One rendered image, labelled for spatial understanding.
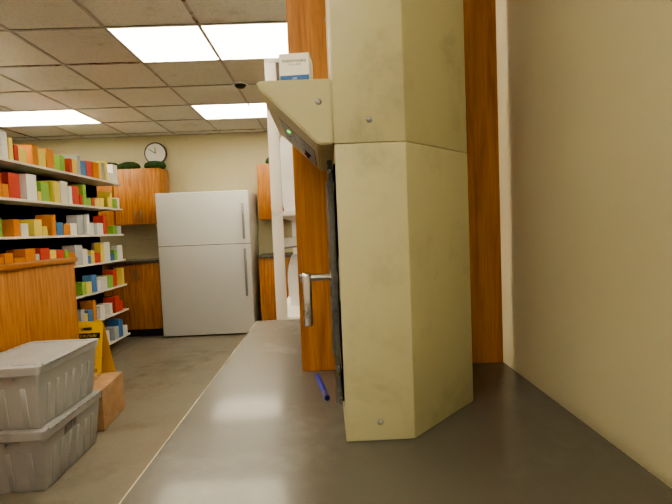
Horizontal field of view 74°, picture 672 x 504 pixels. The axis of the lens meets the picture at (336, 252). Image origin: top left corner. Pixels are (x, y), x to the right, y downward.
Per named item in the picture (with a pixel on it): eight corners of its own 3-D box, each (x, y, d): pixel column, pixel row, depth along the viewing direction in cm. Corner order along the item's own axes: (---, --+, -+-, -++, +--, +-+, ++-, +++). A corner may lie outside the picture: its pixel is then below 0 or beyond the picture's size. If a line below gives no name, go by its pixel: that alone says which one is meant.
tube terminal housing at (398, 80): (447, 370, 104) (438, 31, 100) (502, 434, 72) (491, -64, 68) (340, 375, 104) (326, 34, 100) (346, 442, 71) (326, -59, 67)
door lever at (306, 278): (334, 326, 74) (333, 323, 77) (331, 269, 74) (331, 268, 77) (301, 327, 74) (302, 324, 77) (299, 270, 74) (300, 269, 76)
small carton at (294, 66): (313, 98, 79) (312, 63, 78) (310, 89, 74) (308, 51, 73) (285, 99, 79) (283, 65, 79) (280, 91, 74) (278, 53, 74)
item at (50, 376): (104, 388, 284) (100, 337, 282) (44, 431, 223) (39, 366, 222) (37, 391, 283) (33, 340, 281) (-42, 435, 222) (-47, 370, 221)
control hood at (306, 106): (331, 171, 101) (329, 126, 101) (334, 143, 69) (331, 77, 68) (280, 172, 101) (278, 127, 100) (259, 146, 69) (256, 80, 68)
